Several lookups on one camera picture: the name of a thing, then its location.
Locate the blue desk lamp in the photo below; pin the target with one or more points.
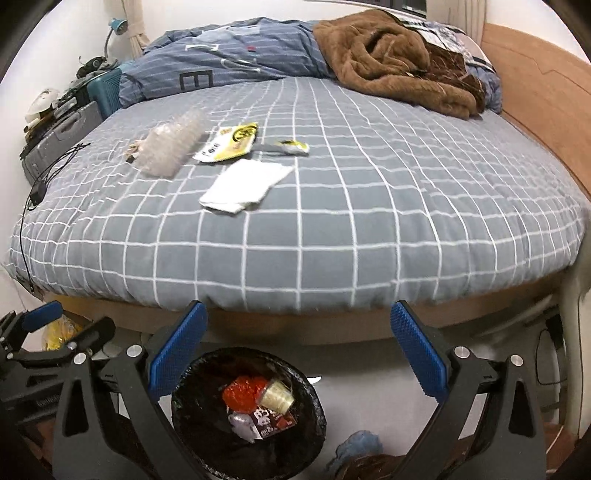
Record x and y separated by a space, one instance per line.
117 25

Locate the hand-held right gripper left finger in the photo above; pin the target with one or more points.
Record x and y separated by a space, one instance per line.
178 350

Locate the yellow plastic bag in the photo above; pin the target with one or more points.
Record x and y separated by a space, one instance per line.
60 334

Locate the brown fleece blanket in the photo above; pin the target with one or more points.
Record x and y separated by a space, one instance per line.
369 50

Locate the white round device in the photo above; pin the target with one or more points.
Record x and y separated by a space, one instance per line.
44 104

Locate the patterned pillow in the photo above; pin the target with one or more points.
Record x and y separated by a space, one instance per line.
443 34

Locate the small brown scrap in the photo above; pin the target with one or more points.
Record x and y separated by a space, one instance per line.
133 153

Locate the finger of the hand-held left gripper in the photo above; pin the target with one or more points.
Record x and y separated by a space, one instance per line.
41 316
94 337

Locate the wooden bed frame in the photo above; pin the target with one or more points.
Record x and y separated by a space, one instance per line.
323 327

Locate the beige curtain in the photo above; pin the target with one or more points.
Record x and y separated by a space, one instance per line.
134 27

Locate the black lined trash bin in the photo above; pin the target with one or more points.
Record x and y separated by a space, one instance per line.
194 443

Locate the blue striped duvet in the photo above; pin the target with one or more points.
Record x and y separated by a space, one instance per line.
231 50

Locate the white paper scrap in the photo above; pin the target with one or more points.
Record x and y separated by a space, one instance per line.
240 424

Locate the clear bubble wrap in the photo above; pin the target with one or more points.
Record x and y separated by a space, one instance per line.
171 143

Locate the blue fuzzy slipper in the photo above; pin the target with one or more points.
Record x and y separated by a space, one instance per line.
358 447

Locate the teal plastic box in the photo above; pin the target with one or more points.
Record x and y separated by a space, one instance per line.
108 90

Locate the white paper napkin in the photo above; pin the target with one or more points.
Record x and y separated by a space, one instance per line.
244 184

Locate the brown cardboard box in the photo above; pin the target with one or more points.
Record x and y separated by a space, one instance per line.
270 422

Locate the grey hard case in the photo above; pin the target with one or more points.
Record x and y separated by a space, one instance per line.
60 134

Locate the white furniture post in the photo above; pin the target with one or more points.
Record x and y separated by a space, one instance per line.
577 346

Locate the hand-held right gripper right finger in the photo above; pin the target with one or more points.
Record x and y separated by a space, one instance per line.
418 350

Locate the grey grid bedsheet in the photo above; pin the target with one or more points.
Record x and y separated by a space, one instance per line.
369 207

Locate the wooden headboard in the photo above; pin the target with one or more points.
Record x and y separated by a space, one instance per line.
545 92

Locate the small grey yellow wrapper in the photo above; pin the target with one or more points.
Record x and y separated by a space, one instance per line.
284 147

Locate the person's brown patterned pants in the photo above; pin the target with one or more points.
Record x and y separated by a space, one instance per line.
378 468

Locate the red plastic bag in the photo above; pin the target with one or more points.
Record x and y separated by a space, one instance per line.
240 392

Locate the yellow snack packet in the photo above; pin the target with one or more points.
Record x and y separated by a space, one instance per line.
226 143

